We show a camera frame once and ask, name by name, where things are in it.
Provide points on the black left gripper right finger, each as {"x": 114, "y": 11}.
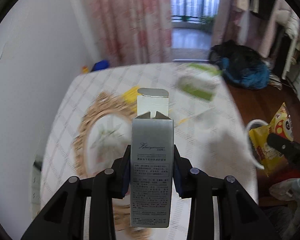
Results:
{"x": 219, "y": 207}

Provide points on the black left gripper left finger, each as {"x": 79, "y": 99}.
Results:
{"x": 63, "y": 217}

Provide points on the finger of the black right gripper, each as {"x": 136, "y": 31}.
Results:
{"x": 290, "y": 149}

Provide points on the yellow snack bag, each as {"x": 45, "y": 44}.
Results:
{"x": 281, "y": 124}

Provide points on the green white tissue box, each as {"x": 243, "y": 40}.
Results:
{"x": 199, "y": 80}

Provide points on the grey cosmetic carton box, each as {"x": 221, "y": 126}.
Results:
{"x": 151, "y": 160}

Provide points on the yellow cigarette box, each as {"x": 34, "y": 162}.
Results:
{"x": 130, "y": 97}

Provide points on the white round trash bin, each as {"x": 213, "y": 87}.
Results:
{"x": 252, "y": 144}

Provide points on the checked white tablecloth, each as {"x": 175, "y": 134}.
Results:
{"x": 92, "y": 127}

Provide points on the blue black clothes pile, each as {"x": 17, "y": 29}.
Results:
{"x": 240, "y": 65}

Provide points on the clothes rack with coats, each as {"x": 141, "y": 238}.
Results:
{"x": 274, "y": 32}

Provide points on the orange small bottle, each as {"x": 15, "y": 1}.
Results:
{"x": 85, "y": 70}

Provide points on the blue lid jar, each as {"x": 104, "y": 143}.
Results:
{"x": 101, "y": 65}

